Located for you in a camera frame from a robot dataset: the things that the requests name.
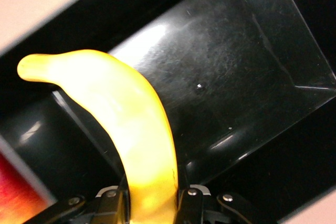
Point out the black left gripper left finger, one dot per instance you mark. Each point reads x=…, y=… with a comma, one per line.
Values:
x=99, y=208

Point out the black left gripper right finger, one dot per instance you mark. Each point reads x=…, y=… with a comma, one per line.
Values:
x=199, y=205

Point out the yellow banana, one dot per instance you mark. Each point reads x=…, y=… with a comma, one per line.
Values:
x=118, y=119

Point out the black plastic tray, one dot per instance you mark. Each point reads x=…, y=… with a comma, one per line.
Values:
x=223, y=77

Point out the red mango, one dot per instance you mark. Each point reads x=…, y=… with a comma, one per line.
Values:
x=15, y=192

